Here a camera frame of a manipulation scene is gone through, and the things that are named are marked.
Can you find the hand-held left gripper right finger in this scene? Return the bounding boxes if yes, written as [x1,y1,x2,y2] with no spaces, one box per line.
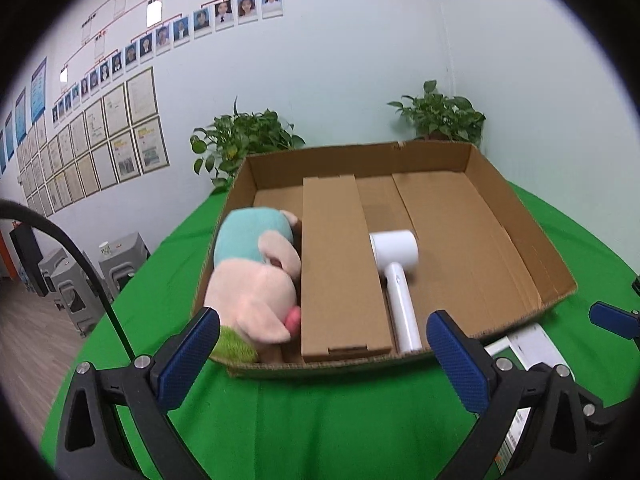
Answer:
[425,310,591,480]

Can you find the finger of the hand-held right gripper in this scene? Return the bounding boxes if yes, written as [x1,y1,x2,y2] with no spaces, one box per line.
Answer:
[589,301,640,348]
[575,385,610,437]

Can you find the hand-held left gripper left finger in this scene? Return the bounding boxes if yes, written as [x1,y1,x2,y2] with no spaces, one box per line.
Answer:
[54,306,222,480]

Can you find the white paper booklet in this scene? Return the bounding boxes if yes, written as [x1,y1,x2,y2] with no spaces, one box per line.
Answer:
[482,322,576,480]

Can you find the pink pig plush toy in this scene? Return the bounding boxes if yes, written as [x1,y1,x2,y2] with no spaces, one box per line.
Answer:
[202,207,303,363]

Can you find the shallow cardboard box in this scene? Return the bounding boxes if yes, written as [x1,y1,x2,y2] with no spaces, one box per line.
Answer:
[192,141,578,378]

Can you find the white hair dryer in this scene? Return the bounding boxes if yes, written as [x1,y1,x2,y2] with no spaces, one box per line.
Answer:
[369,230,423,353]

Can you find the long brown cardboard box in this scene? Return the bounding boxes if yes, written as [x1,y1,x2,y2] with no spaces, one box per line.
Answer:
[300,175,393,363]

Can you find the grey metal stool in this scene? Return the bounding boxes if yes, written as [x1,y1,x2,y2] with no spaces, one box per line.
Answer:
[37,247,67,288]
[97,232,151,297]

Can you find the grey plastic stools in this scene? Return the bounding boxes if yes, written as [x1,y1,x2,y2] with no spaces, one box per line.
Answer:
[50,255,108,338]

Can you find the black cabinet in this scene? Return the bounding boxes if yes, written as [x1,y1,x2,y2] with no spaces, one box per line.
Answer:
[9,225,50,297]

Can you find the bushy potted green plant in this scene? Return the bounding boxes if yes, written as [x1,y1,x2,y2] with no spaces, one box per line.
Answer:
[190,100,306,193]

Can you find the trailing potted green plant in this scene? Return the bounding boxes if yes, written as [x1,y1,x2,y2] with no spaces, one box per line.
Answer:
[387,80,487,148]

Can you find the row of staff portrait photos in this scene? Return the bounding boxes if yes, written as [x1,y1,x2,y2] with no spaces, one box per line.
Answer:
[52,0,283,128]

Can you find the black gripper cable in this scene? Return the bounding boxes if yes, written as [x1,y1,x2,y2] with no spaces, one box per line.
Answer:
[0,200,138,361]

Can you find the wall of framed certificates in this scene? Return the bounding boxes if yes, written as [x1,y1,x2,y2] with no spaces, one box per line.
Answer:
[15,66,171,218]

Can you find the row of blue wall posters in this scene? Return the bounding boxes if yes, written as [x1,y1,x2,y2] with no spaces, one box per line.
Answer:
[0,57,48,176]

